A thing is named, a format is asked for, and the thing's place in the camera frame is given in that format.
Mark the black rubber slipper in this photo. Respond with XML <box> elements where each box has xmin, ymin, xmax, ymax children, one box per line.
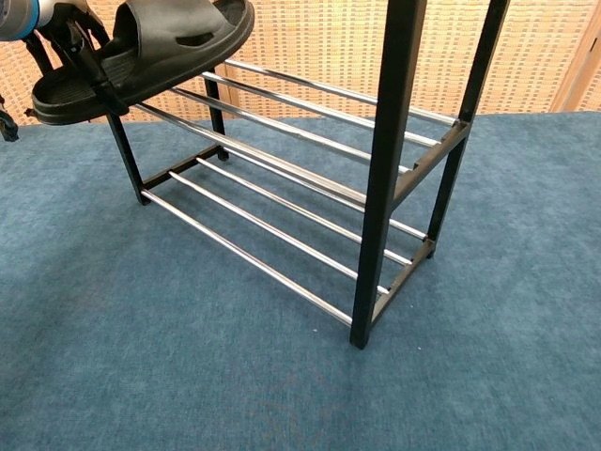
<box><xmin>30</xmin><ymin>0</ymin><xmax>256</xmax><ymax>127</ymax></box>

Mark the black shoe rack frame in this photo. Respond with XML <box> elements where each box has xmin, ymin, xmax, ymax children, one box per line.
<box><xmin>105</xmin><ymin>0</ymin><xmax>513</xmax><ymax>350</ymax></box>

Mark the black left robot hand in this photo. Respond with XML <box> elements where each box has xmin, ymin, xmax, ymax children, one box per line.
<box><xmin>23</xmin><ymin>12</ymin><xmax>131</xmax><ymax>118</ymax></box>

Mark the blue fabric table cover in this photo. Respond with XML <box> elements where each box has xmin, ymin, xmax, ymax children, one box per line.
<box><xmin>0</xmin><ymin>108</ymin><xmax>601</xmax><ymax>451</ymax></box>

